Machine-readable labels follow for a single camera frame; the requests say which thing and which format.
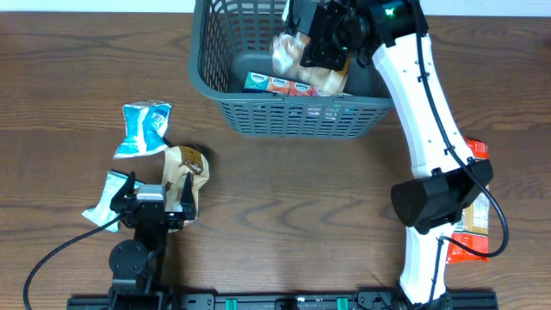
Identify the tan brown snack bag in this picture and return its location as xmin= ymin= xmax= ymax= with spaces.
xmin=162 ymin=146 xmax=210 ymax=226

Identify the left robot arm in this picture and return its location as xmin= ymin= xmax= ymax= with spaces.
xmin=108 ymin=173 xmax=196 ymax=310

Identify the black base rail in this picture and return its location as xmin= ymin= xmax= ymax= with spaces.
xmin=66 ymin=289 xmax=499 ymax=310

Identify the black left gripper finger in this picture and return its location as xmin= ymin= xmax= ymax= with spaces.
xmin=110 ymin=171 xmax=136 ymax=211
xmin=180 ymin=172 xmax=196 ymax=220

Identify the beige brown cookie bag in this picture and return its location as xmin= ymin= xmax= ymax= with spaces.
xmin=270 ymin=33 xmax=350 ymax=96

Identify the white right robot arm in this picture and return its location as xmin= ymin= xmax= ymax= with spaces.
xmin=283 ymin=1 xmax=493 ymax=309

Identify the colourful tissue multipack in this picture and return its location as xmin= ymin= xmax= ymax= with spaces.
xmin=243 ymin=71 xmax=355 ymax=126

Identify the blue white snack bag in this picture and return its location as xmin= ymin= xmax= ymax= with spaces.
xmin=114 ymin=100 xmax=172 ymax=159

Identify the grey plastic basket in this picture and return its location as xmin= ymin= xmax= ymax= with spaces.
xmin=188 ymin=0 xmax=430 ymax=140

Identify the teal white snack packet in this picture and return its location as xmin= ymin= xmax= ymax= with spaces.
xmin=82 ymin=170 xmax=127 ymax=226

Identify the orange pasta packet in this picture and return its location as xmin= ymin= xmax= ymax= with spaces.
xmin=445 ymin=137 xmax=491 ymax=264

